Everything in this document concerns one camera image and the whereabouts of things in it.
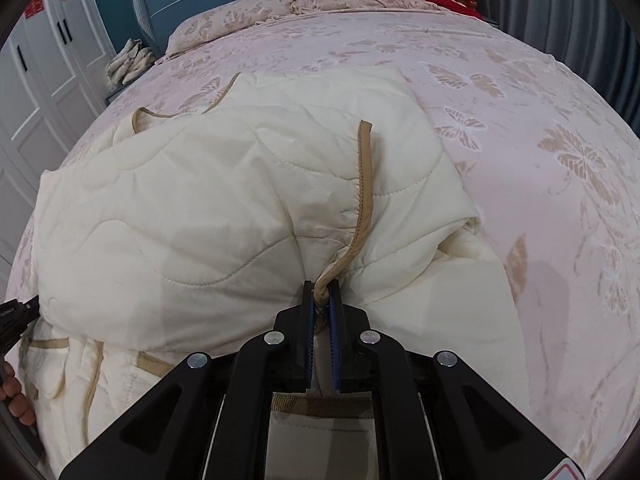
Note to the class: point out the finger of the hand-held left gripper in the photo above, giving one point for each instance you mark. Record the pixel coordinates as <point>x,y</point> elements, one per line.
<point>20,312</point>

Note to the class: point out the folded floral cloth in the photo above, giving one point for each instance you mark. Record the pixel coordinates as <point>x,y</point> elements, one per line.
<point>129,62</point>

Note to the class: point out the cream quilted jacket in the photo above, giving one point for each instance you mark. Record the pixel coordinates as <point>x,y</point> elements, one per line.
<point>200,200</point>

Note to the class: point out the person's left hand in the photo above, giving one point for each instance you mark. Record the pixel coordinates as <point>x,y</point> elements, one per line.
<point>15,395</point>

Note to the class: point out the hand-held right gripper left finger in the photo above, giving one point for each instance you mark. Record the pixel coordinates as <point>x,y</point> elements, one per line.
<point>310,325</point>

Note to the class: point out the grey-blue curtain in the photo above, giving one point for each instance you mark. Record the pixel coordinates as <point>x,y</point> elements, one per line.
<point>565,25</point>

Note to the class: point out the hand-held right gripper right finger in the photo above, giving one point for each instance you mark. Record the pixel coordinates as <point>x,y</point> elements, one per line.
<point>334,332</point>

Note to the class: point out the white wardrobe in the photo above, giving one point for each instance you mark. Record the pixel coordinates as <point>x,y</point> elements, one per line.
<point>45,75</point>

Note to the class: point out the pink floral bedspread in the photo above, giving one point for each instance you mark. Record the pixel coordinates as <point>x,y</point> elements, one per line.
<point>525,110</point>

